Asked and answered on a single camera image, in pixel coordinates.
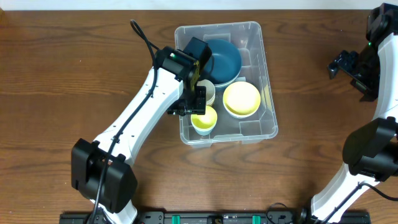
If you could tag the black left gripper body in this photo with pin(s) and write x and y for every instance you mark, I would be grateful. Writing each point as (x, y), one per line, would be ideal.
(193, 106)

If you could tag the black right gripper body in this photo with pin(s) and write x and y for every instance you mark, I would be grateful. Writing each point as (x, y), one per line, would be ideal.
(344, 65)

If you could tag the white plastic cup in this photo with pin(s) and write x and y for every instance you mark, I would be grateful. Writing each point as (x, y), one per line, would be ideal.
(210, 91)

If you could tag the dark blue top bowl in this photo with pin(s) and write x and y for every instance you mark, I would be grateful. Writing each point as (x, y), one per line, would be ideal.
(224, 64)

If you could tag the dark blue bowl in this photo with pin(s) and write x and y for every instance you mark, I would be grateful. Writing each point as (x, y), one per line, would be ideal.
(219, 89)
(224, 64)

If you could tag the cream large bowl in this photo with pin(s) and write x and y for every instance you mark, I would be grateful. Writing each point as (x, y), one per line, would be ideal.
(224, 85)

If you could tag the yellow plastic cup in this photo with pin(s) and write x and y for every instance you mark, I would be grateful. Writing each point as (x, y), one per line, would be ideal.
(206, 121)

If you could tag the yellow bowl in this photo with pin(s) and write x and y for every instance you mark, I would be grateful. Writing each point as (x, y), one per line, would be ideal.
(241, 98)

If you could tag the light blue plastic cup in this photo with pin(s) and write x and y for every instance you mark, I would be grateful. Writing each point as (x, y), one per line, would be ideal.
(203, 131)

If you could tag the white small bowl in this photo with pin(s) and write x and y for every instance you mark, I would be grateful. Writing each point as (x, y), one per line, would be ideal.
(239, 116)

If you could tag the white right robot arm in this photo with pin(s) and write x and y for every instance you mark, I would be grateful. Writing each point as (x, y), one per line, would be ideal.
(370, 152)

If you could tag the dark blue bottom bowl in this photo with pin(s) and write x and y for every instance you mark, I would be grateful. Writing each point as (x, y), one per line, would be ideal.
(219, 89)

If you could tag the clear plastic storage bin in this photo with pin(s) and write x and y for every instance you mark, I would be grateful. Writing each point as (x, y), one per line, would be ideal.
(247, 38)

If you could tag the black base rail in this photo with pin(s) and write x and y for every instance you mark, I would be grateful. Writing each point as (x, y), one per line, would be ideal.
(272, 216)

